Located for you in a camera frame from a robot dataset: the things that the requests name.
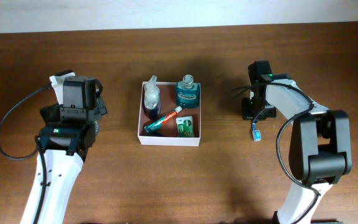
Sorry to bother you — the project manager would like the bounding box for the green white toothpaste tube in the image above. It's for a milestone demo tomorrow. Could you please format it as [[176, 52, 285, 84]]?
[[144, 106, 183, 134]]

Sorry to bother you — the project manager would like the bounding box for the green soap box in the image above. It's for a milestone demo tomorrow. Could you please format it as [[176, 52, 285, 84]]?
[[176, 116, 195, 138]]

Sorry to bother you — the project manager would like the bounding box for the teal mouthwash bottle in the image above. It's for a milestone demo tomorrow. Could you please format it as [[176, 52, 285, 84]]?
[[175, 75, 201, 109]]

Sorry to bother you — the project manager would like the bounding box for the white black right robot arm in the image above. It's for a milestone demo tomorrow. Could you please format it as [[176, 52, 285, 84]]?
[[244, 73, 352, 223]]

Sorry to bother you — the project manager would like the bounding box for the pink white open box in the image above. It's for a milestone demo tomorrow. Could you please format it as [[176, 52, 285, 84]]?
[[137, 82, 201, 147]]

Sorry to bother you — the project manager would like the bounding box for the foam pump bottle blue liquid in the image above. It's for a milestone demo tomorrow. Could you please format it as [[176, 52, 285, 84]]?
[[144, 75, 161, 120]]

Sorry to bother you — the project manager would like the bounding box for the blue white toothbrush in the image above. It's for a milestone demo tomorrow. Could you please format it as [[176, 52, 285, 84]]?
[[252, 122, 262, 141]]

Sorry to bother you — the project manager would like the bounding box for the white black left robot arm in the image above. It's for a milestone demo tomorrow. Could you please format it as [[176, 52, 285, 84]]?
[[21, 96, 107, 223]]

